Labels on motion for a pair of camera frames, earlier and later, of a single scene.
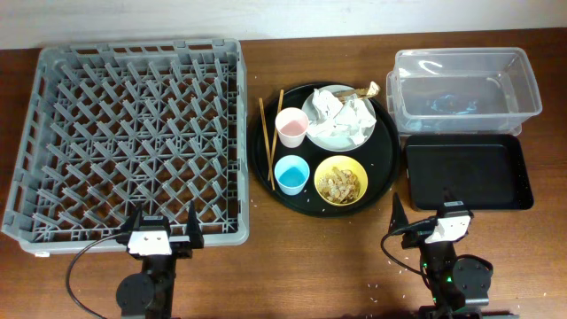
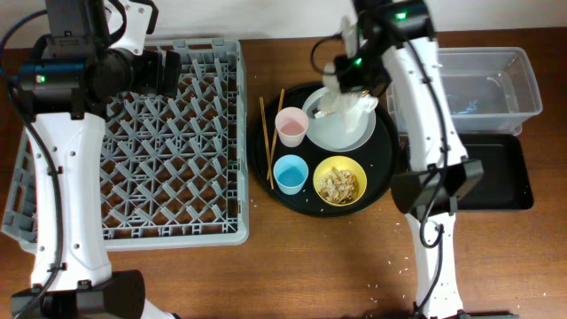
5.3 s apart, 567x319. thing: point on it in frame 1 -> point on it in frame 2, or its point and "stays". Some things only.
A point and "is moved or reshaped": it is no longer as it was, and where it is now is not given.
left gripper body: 181,249 -> 148,75
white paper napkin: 351,120 is moved or reshaped
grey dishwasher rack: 109,126 stays
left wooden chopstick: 267,143 stays
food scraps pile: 339,186 stays
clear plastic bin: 461,91 stays
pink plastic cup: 292,124 stays
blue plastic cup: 291,173 stays
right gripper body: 416,239 -> 365,73
